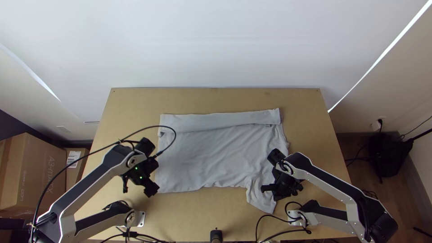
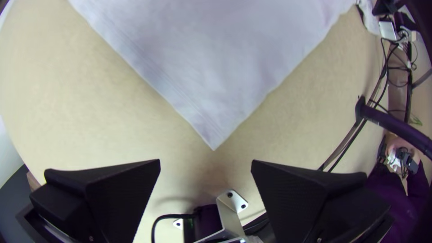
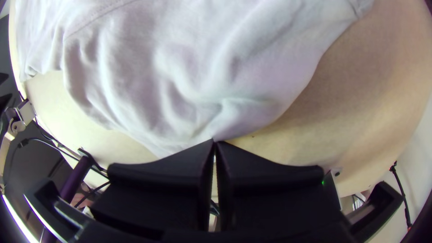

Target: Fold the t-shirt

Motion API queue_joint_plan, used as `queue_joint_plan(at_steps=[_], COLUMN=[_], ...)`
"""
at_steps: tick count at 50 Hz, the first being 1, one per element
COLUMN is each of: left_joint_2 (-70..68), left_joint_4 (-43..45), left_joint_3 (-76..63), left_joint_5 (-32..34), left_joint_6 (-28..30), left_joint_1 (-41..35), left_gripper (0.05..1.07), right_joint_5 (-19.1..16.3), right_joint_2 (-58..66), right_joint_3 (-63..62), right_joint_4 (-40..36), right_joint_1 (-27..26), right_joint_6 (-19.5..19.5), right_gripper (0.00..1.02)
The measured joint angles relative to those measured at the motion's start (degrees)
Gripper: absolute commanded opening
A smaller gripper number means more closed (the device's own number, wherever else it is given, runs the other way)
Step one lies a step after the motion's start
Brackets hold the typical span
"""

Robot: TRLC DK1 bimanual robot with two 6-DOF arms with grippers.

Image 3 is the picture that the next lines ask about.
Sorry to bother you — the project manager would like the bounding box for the grey t-shirt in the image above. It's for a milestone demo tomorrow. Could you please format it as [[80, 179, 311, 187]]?
[[13, 0, 375, 159]]

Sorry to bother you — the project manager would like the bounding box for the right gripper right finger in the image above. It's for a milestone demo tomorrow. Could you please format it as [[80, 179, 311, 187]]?
[[216, 140, 342, 234]]

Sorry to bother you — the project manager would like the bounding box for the black cable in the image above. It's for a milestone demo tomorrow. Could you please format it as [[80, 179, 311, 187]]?
[[389, 161, 414, 231], [18, 130, 112, 180]]

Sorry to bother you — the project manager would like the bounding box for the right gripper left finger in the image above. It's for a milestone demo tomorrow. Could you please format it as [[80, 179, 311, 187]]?
[[90, 138, 216, 239]]

